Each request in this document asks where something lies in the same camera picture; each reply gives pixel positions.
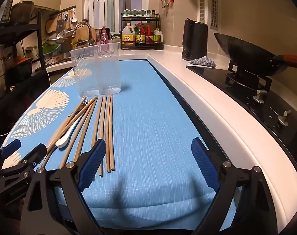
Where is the dark sauce bottle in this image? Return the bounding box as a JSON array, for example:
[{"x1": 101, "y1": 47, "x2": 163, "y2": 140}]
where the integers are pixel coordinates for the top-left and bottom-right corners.
[{"x1": 135, "y1": 23, "x2": 145, "y2": 46}]

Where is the narrow wall vent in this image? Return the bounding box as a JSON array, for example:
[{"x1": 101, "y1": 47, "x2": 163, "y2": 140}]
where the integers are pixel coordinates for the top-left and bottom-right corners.
[{"x1": 199, "y1": 0, "x2": 206, "y2": 24}]

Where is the metal grater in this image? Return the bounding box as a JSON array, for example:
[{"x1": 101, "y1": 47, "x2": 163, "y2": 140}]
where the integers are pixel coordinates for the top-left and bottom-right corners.
[{"x1": 57, "y1": 14, "x2": 67, "y2": 34}]

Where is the wooden chopstick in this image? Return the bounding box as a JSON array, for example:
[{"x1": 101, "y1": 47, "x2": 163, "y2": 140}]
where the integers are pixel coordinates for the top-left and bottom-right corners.
[
  {"x1": 74, "y1": 97, "x2": 98, "y2": 162},
  {"x1": 110, "y1": 93, "x2": 116, "y2": 172},
  {"x1": 99, "y1": 96, "x2": 107, "y2": 178},
  {"x1": 46, "y1": 99, "x2": 88, "y2": 150},
  {"x1": 91, "y1": 97, "x2": 104, "y2": 149},
  {"x1": 58, "y1": 98, "x2": 95, "y2": 169},
  {"x1": 106, "y1": 94, "x2": 112, "y2": 174},
  {"x1": 41, "y1": 101, "x2": 91, "y2": 169}
]

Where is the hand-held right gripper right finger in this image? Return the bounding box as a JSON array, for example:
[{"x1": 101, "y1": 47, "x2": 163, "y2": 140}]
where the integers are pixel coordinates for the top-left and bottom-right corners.
[{"x1": 191, "y1": 138, "x2": 278, "y2": 235}]

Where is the black pan support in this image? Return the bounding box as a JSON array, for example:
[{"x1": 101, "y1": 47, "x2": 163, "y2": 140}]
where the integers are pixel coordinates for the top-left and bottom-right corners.
[{"x1": 225, "y1": 62, "x2": 272, "y2": 91}]

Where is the white ceramic spoon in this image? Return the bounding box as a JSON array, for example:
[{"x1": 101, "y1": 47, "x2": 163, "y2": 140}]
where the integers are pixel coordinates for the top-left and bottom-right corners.
[{"x1": 55, "y1": 114, "x2": 84, "y2": 148}]

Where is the wide wall vent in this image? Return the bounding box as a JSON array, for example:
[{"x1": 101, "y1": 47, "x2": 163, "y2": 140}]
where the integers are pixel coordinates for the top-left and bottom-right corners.
[{"x1": 210, "y1": 0, "x2": 219, "y2": 29}]

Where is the wooden cutting board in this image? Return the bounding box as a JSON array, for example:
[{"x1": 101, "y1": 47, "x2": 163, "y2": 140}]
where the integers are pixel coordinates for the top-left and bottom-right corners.
[{"x1": 76, "y1": 25, "x2": 95, "y2": 45}]

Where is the black spice rack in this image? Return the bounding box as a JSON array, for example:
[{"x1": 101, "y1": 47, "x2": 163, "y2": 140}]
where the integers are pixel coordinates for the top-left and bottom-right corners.
[{"x1": 121, "y1": 13, "x2": 164, "y2": 51}]

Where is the chrome kitchen faucet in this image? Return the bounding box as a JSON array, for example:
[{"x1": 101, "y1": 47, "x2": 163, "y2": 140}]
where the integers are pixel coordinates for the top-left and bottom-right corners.
[{"x1": 72, "y1": 21, "x2": 96, "y2": 47}]

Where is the clear plastic utensil holder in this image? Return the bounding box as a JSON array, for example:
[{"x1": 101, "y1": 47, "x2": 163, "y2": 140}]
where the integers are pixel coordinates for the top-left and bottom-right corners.
[{"x1": 70, "y1": 42, "x2": 121, "y2": 97}]

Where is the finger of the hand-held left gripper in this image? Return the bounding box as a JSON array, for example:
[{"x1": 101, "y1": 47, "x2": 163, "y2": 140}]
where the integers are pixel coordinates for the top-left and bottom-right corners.
[
  {"x1": 0, "y1": 139, "x2": 22, "y2": 170},
  {"x1": 0, "y1": 144, "x2": 47, "y2": 184}
]

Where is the yellow cooking oil bottle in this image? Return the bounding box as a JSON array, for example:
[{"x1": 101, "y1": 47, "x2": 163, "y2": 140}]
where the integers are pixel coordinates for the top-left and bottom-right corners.
[{"x1": 121, "y1": 23, "x2": 135, "y2": 49}]

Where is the black shelving rack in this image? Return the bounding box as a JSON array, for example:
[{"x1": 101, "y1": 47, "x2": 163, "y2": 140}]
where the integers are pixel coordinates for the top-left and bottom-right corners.
[{"x1": 0, "y1": 5, "x2": 77, "y2": 108}]

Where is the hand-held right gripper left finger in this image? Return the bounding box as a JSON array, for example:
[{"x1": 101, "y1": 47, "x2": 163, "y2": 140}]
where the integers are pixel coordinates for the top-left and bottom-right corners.
[{"x1": 21, "y1": 139, "x2": 107, "y2": 235}]

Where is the black pot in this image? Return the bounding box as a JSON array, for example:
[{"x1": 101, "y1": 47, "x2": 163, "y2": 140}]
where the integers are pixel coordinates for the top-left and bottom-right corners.
[{"x1": 6, "y1": 57, "x2": 33, "y2": 79}]

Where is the green plastic basin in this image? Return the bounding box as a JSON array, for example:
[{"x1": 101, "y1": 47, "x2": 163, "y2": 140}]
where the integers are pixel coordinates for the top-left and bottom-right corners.
[{"x1": 42, "y1": 42, "x2": 64, "y2": 55}]

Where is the black wok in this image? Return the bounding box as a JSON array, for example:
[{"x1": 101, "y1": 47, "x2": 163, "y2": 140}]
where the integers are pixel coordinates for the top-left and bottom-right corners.
[{"x1": 213, "y1": 32, "x2": 297, "y2": 77}]

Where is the pink dish soap bottle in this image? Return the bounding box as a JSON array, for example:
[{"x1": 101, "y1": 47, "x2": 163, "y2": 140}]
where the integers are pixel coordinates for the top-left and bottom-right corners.
[{"x1": 100, "y1": 26, "x2": 110, "y2": 45}]

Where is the blue printed tablecloth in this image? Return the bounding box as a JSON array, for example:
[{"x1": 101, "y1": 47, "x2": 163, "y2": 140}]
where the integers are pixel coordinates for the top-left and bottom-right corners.
[{"x1": 0, "y1": 59, "x2": 244, "y2": 228}]

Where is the row of spice jars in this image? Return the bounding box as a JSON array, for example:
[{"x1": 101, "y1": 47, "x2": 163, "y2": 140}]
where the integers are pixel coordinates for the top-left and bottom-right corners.
[{"x1": 123, "y1": 9, "x2": 156, "y2": 18}]

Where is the grey knitted dishcloth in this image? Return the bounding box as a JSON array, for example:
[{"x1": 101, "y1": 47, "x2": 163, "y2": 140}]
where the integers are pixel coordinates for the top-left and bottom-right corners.
[{"x1": 188, "y1": 56, "x2": 217, "y2": 67}]

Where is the black electric kettle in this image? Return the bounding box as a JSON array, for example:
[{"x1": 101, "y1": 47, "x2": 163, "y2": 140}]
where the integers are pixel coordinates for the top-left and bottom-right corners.
[{"x1": 182, "y1": 18, "x2": 208, "y2": 61}]

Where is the black glass gas stove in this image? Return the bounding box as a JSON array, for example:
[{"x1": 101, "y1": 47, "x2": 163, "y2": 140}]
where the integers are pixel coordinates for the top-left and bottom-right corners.
[{"x1": 186, "y1": 62, "x2": 297, "y2": 167}]

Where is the metal stove knob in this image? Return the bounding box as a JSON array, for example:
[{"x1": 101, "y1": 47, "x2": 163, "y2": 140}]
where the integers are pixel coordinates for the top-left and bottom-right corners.
[
  {"x1": 252, "y1": 89, "x2": 268, "y2": 104},
  {"x1": 277, "y1": 110, "x2": 292, "y2": 128}
]

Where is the metal fork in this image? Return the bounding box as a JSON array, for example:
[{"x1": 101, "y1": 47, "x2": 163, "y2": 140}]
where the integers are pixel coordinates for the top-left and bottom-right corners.
[{"x1": 68, "y1": 96, "x2": 88, "y2": 118}]

